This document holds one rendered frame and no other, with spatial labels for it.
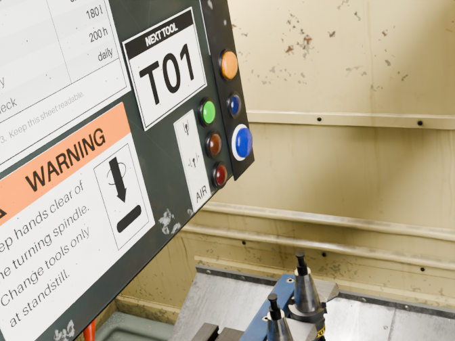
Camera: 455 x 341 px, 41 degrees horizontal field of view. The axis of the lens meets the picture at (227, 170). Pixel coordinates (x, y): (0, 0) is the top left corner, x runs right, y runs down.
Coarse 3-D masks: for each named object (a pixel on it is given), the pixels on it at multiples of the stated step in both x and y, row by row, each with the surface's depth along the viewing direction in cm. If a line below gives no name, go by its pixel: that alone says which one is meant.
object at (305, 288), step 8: (296, 272) 99; (296, 280) 99; (304, 280) 98; (312, 280) 99; (296, 288) 99; (304, 288) 98; (312, 288) 99; (296, 296) 100; (304, 296) 99; (312, 296) 99; (296, 304) 100; (304, 304) 99; (312, 304) 99; (304, 312) 100
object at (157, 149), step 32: (128, 0) 44; (160, 0) 47; (192, 0) 51; (128, 32) 44; (128, 96) 44; (192, 96) 52; (160, 128) 48; (160, 160) 49; (224, 160) 58; (160, 192) 49; (160, 224) 49; (128, 256) 46; (96, 288) 43; (64, 320) 40
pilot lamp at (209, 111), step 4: (208, 104) 53; (212, 104) 54; (204, 108) 53; (208, 108) 53; (212, 108) 54; (204, 112) 53; (208, 112) 53; (212, 112) 54; (204, 116) 53; (208, 116) 53; (212, 116) 54; (208, 120) 54; (212, 120) 54
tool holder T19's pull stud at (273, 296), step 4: (268, 296) 89; (272, 296) 89; (276, 296) 89; (272, 300) 88; (276, 300) 89; (272, 304) 89; (276, 304) 89; (272, 308) 89; (276, 308) 89; (272, 312) 89; (276, 312) 89; (280, 312) 90; (272, 316) 90; (276, 316) 89
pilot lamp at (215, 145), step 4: (216, 136) 55; (212, 140) 55; (216, 140) 55; (220, 140) 55; (212, 144) 55; (216, 144) 55; (220, 144) 55; (212, 148) 55; (216, 148) 55; (220, 148) 56; (212, 152) 55; (216, 152) 55
